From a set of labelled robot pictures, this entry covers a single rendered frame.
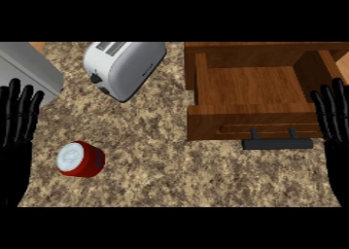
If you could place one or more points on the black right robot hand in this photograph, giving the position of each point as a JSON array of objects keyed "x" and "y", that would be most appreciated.
[{"x": 342, "y": 142}]

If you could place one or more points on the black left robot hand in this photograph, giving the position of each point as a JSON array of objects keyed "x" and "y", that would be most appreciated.
[{"x": 7, "y": 152}]

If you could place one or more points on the red can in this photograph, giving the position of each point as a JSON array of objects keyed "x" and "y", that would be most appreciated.
[{"x": 81, "y": 159}]

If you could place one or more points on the wooden drawer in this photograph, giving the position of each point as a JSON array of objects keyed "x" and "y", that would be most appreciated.
[{"x": 257, "y": 97}]

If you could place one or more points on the grey appliance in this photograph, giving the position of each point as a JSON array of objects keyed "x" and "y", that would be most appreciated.
[{"x": 19, "y": 73}]

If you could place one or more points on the wooden cabinet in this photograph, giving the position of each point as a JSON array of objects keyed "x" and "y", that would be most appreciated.
[{"x": 258, "y": 53}]

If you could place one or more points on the silver toaster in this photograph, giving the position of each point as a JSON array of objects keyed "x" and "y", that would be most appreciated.
[{"x": 124, "y": 66}]

